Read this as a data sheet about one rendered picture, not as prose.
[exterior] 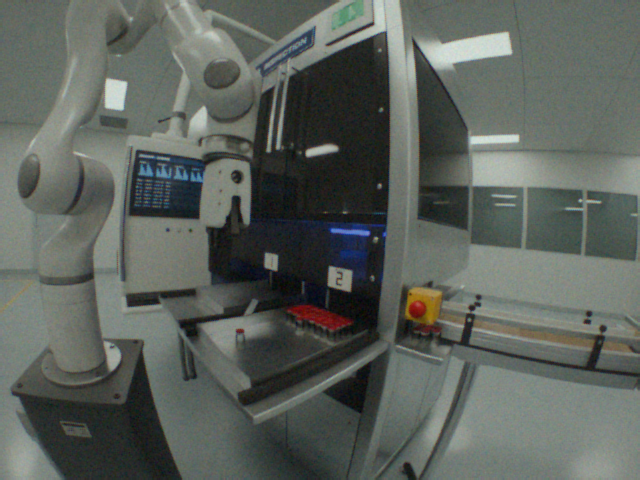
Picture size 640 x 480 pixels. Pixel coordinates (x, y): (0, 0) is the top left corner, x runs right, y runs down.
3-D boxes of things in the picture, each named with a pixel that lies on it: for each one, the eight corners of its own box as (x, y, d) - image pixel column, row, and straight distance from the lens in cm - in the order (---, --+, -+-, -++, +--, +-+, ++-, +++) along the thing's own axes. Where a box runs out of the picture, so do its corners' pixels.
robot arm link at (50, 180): (104, 213, 56) (43, 210, 44) (65, 217, 64) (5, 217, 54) (140, 13, 77) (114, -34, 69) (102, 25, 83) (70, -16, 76)
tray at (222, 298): (268, 286, 113) (268, 279, 113) (307, 301, 94) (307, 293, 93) (196, 295, 99) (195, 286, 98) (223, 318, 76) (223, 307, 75)
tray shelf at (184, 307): (261, 288, 118) (262, 284, 117) (400, 339, 74) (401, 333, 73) (158, 299, 101) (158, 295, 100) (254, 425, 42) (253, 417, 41)
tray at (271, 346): (299, 314, 81) (299, 303, 80) (366, 341, 66) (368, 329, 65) (197, 336, 65) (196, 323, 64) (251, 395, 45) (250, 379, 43)
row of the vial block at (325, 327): (290, 322, 74) (290, 307, 72) (337, 344, 63) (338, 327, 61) (284, 323, 73) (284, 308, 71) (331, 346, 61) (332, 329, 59)
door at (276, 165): (229, 212, 133) (241, 109, 147) (283, 212, 93) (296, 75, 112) (228, 212, 132) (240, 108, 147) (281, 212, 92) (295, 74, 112)
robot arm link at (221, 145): (265, 143, 39) (263, 161, 38) (238, 154, 47) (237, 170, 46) (215, 130, 36) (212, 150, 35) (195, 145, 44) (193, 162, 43)
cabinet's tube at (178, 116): (178, 145, 152) (209, 25, 198) (184, 139, 139) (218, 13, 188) (153, 141, 150) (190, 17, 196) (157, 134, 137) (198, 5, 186)
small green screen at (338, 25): (326, 46, 104) (329, 11, 119) (374, 23, 94) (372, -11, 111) (324, 44, 103) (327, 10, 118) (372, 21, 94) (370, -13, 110)
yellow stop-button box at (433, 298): (415, 311, 68) (418, 285, 66) (440, 317, 66) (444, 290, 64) (403, 319, 62) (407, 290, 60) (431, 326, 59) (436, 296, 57)
